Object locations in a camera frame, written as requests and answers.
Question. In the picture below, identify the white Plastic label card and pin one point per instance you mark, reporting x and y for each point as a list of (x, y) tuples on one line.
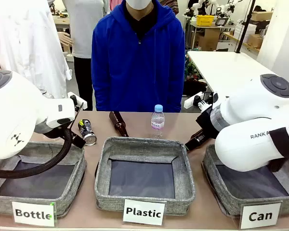
[(143, 212)]

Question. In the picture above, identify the white Bottle label card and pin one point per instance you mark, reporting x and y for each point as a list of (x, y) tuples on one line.
[(33, 214)]

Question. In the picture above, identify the yellow plastic crate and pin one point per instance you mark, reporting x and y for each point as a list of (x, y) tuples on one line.
[(203, 19)]

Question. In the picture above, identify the person in blue hoodie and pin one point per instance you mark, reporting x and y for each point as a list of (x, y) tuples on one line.
[(137, 72)]

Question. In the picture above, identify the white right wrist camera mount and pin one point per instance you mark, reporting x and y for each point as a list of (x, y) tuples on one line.
[(191, 101)]

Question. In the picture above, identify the black printed drink can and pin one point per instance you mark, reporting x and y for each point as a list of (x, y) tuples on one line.
[(87, 131)]

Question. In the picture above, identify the white Can label card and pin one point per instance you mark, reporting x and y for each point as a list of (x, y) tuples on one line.
[(260, 216)]

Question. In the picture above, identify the white face mask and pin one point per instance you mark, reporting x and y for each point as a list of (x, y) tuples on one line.
[(138, 3)]

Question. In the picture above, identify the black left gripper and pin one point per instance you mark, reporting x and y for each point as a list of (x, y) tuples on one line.
[(76, 141)]

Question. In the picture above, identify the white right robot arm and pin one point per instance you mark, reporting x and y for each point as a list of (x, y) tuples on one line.
[(250, 120)]

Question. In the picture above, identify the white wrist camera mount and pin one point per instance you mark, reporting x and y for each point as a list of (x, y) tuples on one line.
[(191, 101), (80, 102)]

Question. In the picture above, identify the white table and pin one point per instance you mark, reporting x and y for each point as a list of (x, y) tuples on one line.
[(231, 69)]

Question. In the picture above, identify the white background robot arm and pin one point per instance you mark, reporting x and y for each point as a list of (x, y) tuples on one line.
[(224, 4), (197, 4)]

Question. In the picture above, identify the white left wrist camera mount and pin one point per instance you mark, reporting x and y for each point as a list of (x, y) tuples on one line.
[(80, 102)]

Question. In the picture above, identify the small clear water bottle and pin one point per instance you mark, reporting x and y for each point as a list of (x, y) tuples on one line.
[(157, 120)]

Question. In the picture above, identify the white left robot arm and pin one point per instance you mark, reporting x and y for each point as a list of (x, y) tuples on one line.
[(14, 108)]

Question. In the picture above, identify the black bag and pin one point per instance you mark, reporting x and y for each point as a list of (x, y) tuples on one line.
[(195, 86)]

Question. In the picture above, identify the black pole stand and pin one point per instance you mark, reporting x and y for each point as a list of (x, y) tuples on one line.
[(245, 26)]

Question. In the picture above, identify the grey fabric basket labelled Can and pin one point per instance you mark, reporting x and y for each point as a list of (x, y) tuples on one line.
[(214, 183)]

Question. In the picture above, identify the brown glass bottle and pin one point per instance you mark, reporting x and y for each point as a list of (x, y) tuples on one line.
[(119, 124)]

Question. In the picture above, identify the white lab coat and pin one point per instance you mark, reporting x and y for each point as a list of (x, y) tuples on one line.
[(26, 48)]

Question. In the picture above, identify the large cardboard box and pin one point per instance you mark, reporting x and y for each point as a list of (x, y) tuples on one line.
[(210, 38)]

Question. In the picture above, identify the floral patterned cloth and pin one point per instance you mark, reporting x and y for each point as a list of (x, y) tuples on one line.
[(191, 65)]

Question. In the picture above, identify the grey fabric basket labelled Plastic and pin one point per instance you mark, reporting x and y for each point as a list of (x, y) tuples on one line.
[(144, 149)]

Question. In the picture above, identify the grey fabric basket labelled Bottle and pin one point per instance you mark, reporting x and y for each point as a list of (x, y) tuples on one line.
[(69, 183)]

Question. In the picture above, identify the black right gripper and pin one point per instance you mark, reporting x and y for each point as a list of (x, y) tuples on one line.
[(207, 122)]

